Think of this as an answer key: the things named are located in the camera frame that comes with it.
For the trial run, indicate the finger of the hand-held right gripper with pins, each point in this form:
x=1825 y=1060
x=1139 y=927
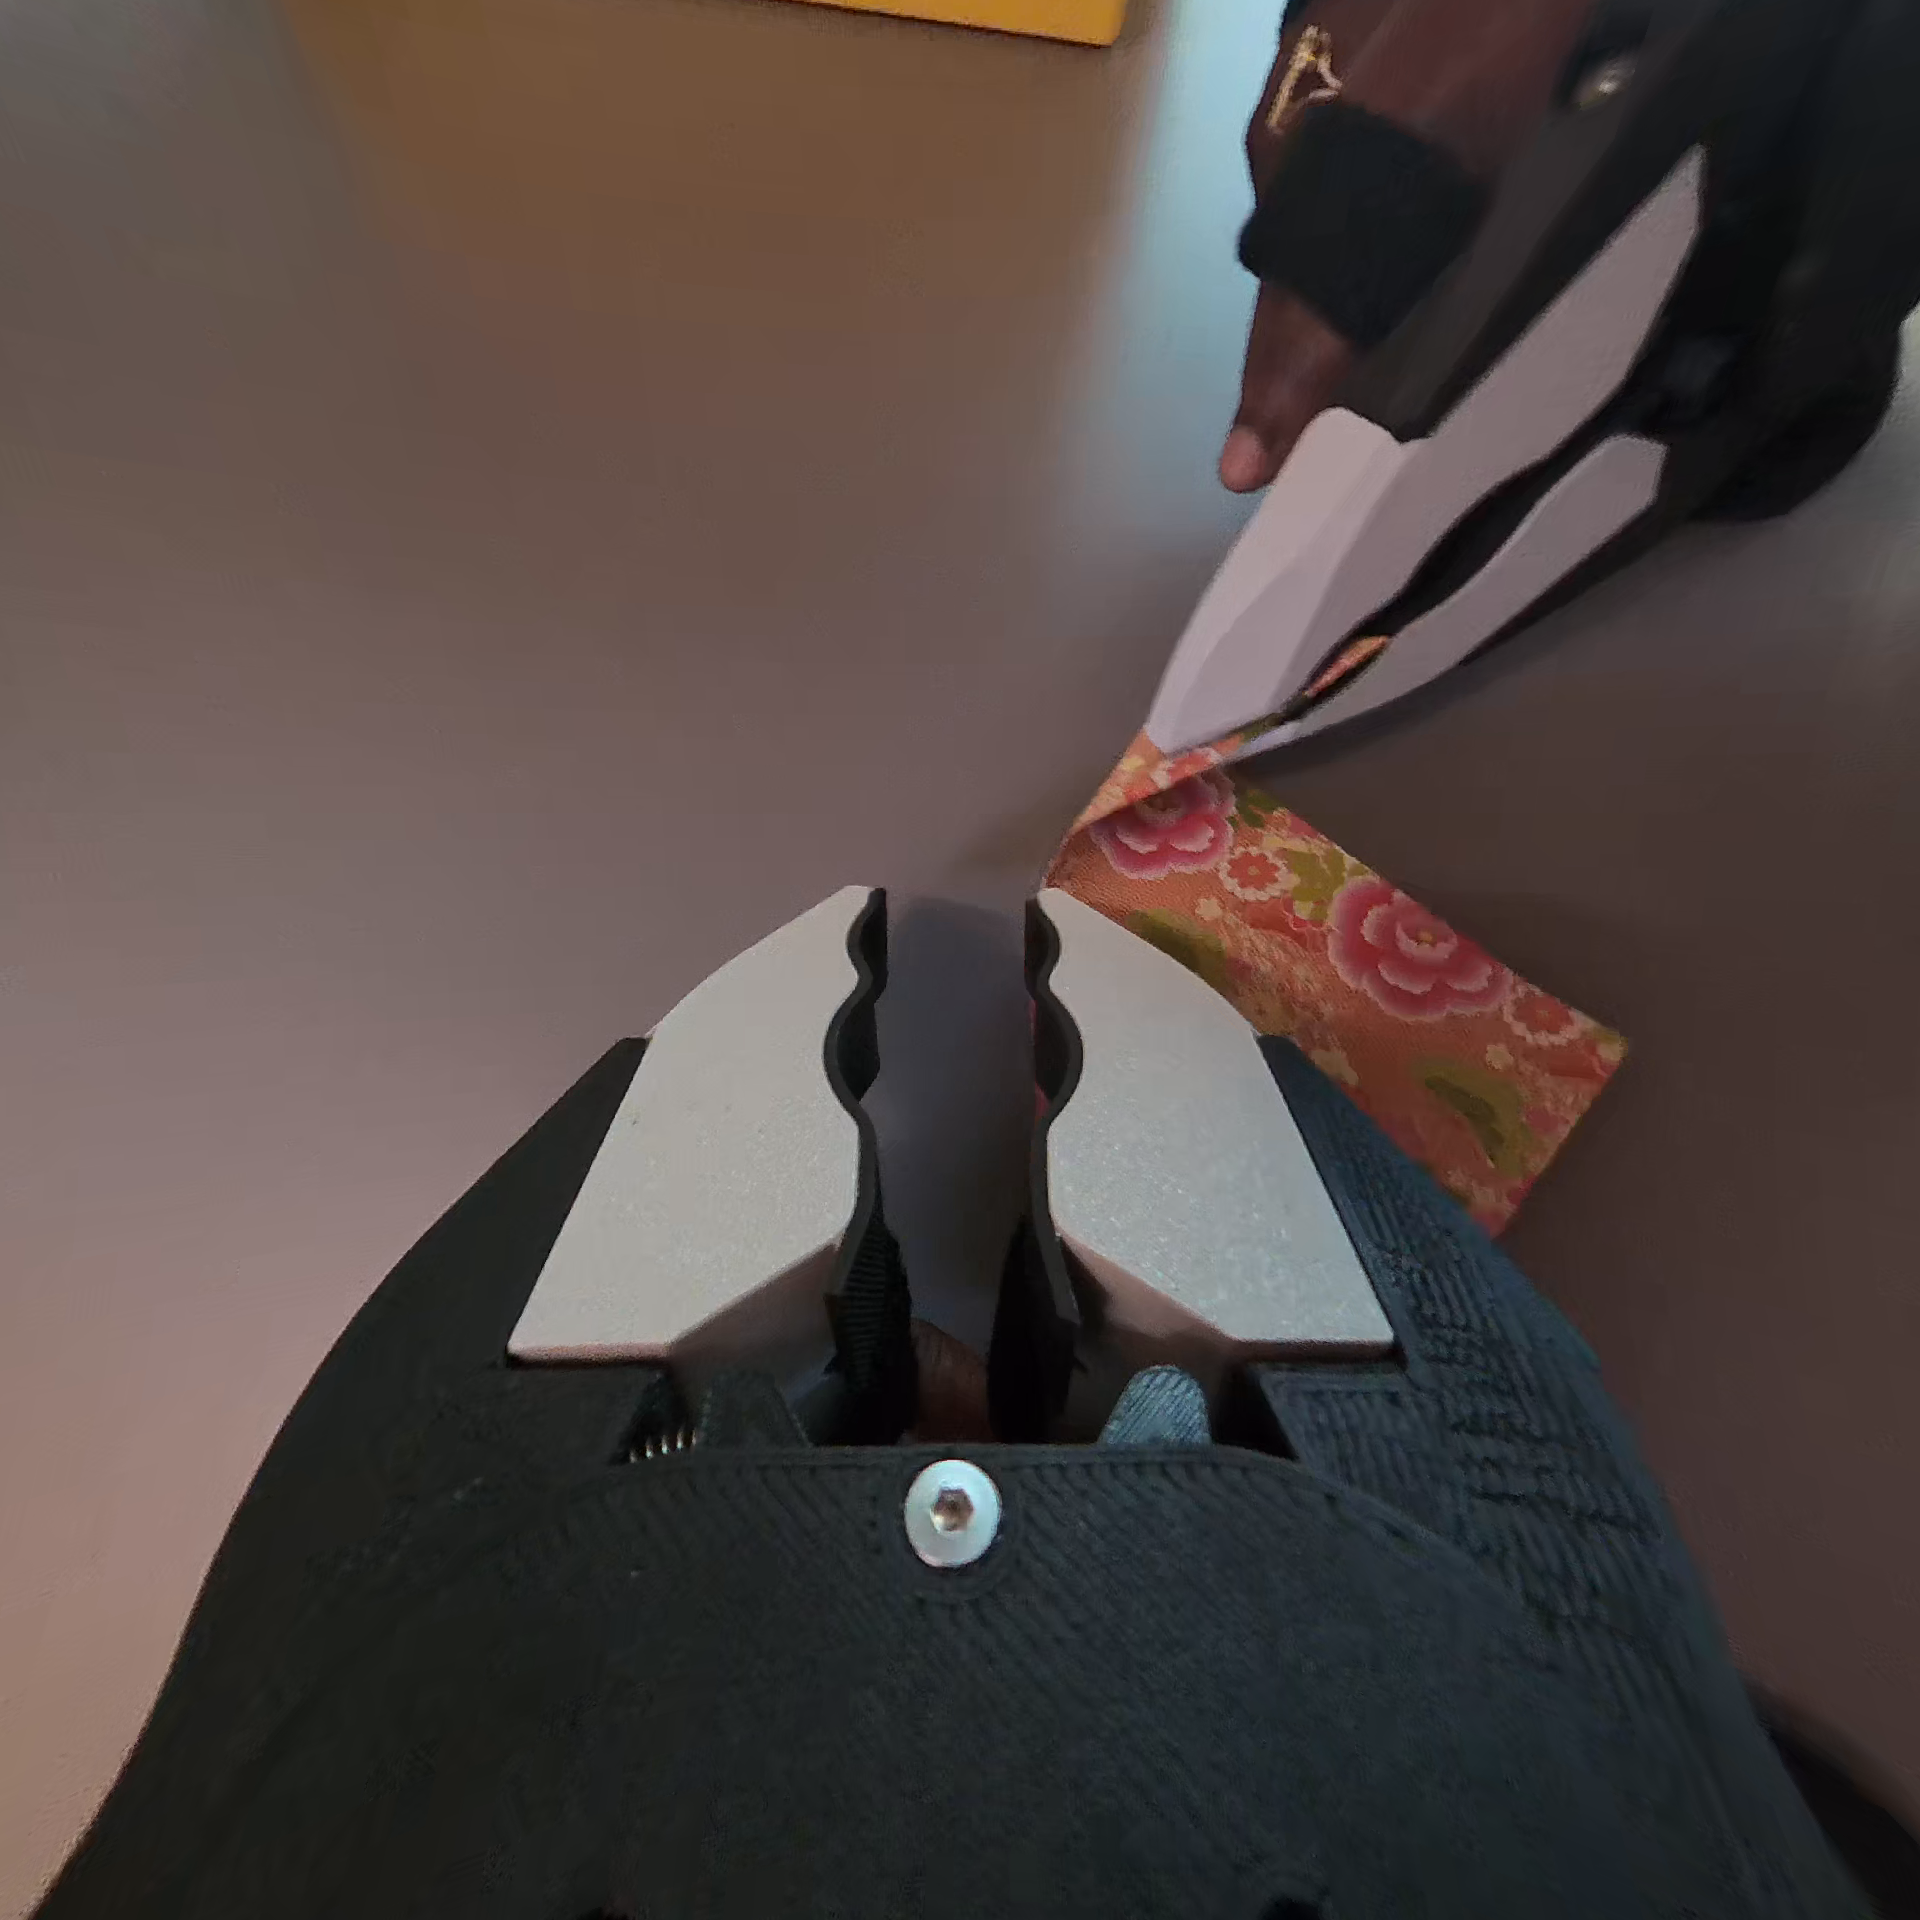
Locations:
x=1410 y=527
x=1501 y=586

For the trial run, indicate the person's right hand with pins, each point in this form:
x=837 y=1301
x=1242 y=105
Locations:
x=1380 y=181

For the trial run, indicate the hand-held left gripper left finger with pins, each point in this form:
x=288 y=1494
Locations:
x=707 y=1171

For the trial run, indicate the yellow box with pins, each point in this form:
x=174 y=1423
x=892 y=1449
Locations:
x=977 y=16

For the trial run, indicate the floral origami paper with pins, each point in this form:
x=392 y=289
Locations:
x=1380 y=976

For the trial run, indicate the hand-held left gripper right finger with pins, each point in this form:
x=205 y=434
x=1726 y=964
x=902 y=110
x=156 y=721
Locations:
x=1200 y=1171

